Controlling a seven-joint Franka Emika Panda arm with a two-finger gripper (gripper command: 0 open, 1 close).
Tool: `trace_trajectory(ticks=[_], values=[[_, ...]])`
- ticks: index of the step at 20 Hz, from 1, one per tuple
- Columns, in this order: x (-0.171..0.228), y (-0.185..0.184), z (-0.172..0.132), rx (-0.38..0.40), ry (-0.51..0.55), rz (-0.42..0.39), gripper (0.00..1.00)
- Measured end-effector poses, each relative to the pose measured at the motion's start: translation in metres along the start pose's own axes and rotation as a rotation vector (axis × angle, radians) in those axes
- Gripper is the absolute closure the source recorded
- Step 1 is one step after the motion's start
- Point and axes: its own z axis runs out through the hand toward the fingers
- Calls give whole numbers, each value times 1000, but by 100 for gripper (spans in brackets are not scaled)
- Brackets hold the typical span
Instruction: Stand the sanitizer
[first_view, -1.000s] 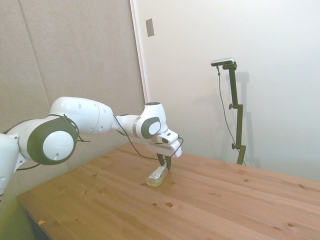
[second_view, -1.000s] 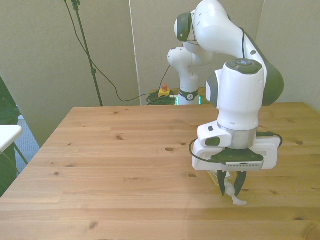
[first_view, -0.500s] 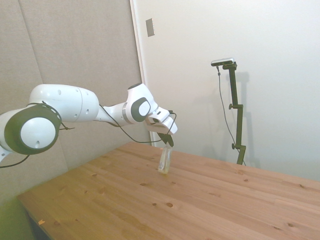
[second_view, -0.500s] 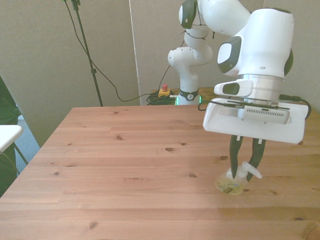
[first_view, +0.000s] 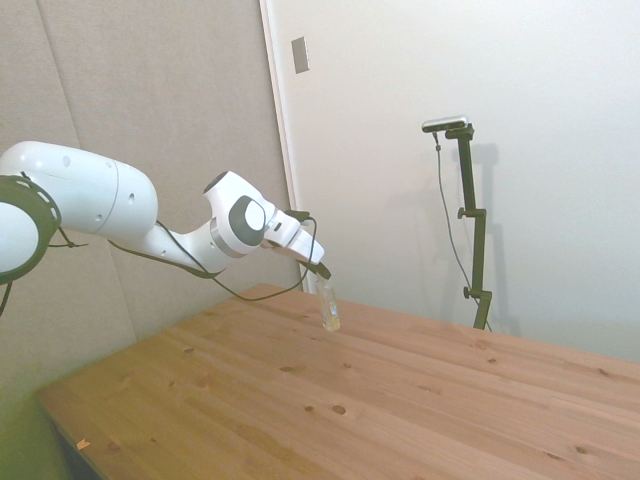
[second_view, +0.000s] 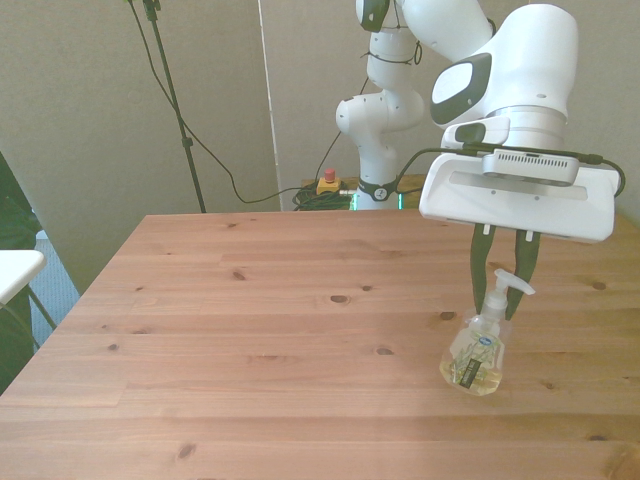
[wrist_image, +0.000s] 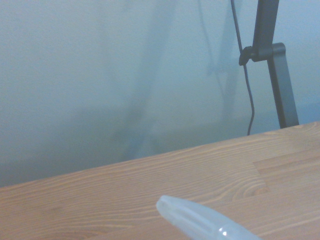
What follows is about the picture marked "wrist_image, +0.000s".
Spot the black camera stand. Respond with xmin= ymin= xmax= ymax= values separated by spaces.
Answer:
xmin=238 ymin=0 xmax=300 ymax=130

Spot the grey camera cable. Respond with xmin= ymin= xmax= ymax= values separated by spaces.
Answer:
xmin=229 ymin=0 xmax=256 ymax=137

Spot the clear sanitizer spray bottle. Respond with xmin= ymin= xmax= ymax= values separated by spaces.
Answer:
xmin=155 ymin=194 xmax=264 ymax=240

